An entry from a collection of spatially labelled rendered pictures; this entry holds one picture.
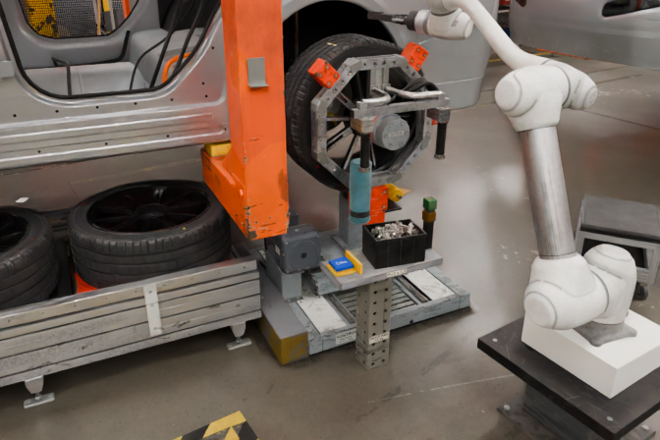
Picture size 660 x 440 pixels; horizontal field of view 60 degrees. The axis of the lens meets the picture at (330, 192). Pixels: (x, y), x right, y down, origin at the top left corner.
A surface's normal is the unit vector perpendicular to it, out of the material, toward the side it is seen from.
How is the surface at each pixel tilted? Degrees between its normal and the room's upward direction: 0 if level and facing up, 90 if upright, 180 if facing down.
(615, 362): 3
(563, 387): 0
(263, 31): 90
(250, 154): 90
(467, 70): 90
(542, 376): 0
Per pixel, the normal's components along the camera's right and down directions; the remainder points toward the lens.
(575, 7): -0.88, 0.11
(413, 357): 0.00, -0.92
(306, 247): 0.44, 0.35
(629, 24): -0.65, 0.29
